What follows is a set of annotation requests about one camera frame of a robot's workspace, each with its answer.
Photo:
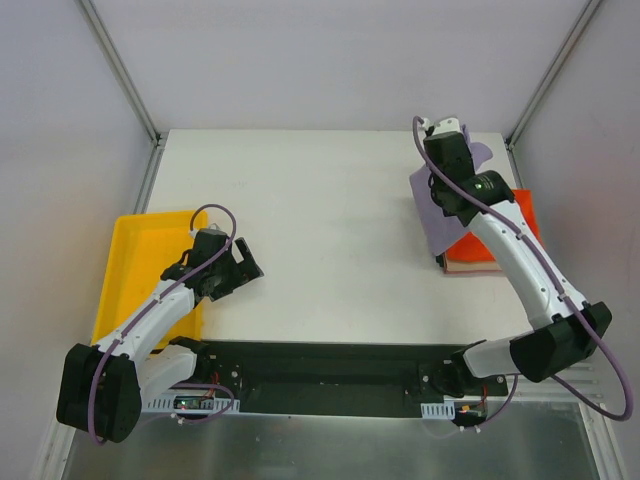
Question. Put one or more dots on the yellow plastic tray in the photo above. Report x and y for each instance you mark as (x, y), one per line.
(142, 247)

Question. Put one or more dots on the purple t-shirt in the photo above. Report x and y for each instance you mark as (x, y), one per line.
(442, 232)

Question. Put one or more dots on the right white cable duct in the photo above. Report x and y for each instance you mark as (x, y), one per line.
(438, 411)

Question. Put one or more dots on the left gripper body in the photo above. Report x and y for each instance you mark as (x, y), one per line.
(236, 270)

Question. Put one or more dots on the left white cable duct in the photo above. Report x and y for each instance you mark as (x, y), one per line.
(185, 403)

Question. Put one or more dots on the left aluminium frame post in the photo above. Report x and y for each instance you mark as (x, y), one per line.
(101, 34)

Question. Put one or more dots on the white cable duct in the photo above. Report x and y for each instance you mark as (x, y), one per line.
(185, 403)
(438, 411)

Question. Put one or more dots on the aluminium frame post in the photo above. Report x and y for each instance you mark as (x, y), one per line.
(553, 71)
(101, 34)

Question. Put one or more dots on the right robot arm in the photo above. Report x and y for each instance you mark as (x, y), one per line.
(564, 325)

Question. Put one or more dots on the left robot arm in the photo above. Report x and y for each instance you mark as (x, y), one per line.
(104, 387)

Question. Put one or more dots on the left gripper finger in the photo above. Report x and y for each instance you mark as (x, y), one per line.
(247, 266)
(216, 288)

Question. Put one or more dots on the right aluminium frame post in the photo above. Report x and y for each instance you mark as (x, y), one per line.
(553, 71)

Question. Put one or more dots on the folded orange t-shirt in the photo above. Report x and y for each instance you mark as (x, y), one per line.
(469, 249)

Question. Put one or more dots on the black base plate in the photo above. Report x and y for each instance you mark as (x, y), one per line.
(361, 380)

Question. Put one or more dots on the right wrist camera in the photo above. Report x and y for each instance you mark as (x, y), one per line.
(442, 126)

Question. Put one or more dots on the folded beige t-shirt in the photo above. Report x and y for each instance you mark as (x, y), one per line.
(450, 266)

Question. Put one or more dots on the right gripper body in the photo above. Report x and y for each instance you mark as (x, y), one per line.
(447, 151)

